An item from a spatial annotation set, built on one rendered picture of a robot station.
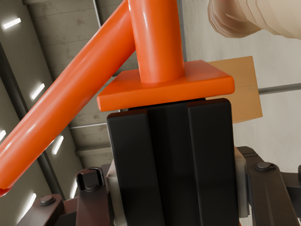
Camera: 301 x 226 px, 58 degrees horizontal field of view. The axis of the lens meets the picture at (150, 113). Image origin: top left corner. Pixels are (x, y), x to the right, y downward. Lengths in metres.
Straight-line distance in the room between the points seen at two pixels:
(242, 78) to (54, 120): 1.72
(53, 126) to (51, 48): 12.83
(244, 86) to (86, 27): 10.88
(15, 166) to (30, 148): 0.02
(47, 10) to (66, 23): 0.88
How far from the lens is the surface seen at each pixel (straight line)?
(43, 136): 0.17
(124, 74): 0.17
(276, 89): 2.19
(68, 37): 12.64
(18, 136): 0.17
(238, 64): 1.86
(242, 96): 1.82
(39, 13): 12.79
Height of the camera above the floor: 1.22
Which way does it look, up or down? 3 degrees up
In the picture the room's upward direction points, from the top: 98 degrees counter-clockwise
